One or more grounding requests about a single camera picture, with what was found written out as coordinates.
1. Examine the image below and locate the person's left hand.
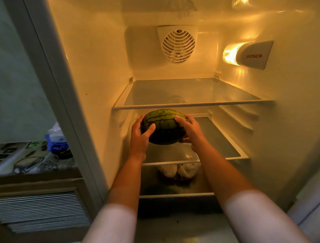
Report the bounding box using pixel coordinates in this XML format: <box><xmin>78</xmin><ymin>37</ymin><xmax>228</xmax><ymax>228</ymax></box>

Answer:
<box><xmin>129</xmin><ymin>115</ymin><xmax>156</xmax><ymax>161</ymax></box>

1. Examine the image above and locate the person's right hand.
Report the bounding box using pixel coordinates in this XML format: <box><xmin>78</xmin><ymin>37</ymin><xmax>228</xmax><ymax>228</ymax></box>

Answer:
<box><xmin>174</xmin><ymin>115</ymin><xmax>208</xmax><ymax>153</ymax></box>

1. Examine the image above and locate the green striped watermelon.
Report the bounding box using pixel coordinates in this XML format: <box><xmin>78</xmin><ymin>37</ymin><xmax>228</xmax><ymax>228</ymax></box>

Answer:
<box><xmin>140</xmin><ymin>109</ymin><xmax>190</xmax><ymax>146</ymax></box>

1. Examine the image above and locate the person's right forearm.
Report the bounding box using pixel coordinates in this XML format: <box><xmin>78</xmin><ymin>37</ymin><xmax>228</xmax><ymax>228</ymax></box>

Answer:
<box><xmin>192</xmin><ymin>140</ymin><xmax>311</xmax><ymax>243</ymax></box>

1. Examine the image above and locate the person's left forearm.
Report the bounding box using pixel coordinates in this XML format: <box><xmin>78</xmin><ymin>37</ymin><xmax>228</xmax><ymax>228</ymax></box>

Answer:
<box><xmin>82</xmin><ymin>155</ymin><xmax>147</xmax><ymax>243</ymax></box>

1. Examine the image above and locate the white plastic bag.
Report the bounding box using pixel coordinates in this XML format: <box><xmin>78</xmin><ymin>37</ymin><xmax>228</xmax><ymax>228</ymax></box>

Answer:
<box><xmin>157</xmin><ymin>163</ymin><xmax>178</xmax><ymax>179</ymax></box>
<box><xmin>177</xmin><ymin>162</ymin><xmax>202</xmax><ymax>180</ymax></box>

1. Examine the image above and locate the large glass refrigerator shelf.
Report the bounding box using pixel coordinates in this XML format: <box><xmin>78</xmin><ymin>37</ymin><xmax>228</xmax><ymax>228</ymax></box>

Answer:
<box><xmin>112</xmin><ymin>77</ymin><xmax>275</xmax><ymax>110</ymax></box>

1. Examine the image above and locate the white refrigerator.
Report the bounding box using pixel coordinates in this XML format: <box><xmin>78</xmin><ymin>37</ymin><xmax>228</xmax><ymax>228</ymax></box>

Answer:
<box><xmin>5</xmin><ymin>0</ymin><xmax>320</xmax><ymax>243</ymax></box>

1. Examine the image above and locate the white round fan vent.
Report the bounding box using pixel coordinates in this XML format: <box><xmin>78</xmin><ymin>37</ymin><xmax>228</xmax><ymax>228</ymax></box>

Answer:
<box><xmin>157</xmin><ymin>25</ymin><xmax>198</xmax><ymax>64</ymax></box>

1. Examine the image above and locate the blue packet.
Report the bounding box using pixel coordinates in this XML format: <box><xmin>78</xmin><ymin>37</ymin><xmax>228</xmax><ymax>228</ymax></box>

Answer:
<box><xmin>45</xmin><ymin>134</ymin><xmax>69</xmax><ymax>153</ymax></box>

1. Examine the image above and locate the white crumpled plastic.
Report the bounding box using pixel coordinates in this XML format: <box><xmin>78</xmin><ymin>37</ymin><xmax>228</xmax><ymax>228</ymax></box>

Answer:
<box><xmin>47</xmin><ymin>122</ymin><xmax>65</xmax><ymax>141</ymax></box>

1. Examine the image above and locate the white refrigerator lamp housing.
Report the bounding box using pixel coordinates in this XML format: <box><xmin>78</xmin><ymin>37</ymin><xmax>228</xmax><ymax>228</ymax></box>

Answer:
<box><xmin>222</xmin><ymin>40</ymin><xmax>274</xmax><ymax>70</ymax></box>

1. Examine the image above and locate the patterned tablecloth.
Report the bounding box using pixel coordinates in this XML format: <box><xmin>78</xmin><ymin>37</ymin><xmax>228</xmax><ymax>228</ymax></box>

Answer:
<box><xmin>0</xmin><ymin>140</ymin><xmax>77</xmax><ymax>176</ymax></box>

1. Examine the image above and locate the white refrigerator door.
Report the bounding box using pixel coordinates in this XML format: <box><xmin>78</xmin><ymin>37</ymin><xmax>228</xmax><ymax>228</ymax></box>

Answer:
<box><xmin>287</xmin><ymin>170</ymin><xmax>320</xmax><ymax>243</ymax></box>

